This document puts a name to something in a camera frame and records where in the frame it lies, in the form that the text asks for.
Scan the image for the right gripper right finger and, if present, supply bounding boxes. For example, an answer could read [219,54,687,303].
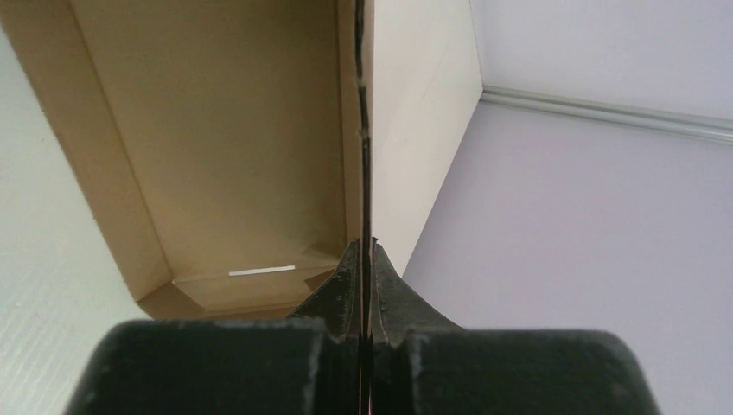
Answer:
[371,242,463,414]

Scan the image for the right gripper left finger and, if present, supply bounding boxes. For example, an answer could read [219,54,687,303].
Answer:
[289,241,361,414]

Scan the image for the brown cardboard box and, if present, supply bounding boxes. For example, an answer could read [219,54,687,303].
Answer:
[1,1,482,318]

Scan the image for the aluminium frame rail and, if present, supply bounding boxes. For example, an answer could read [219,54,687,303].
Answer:
[481,86,732,144]

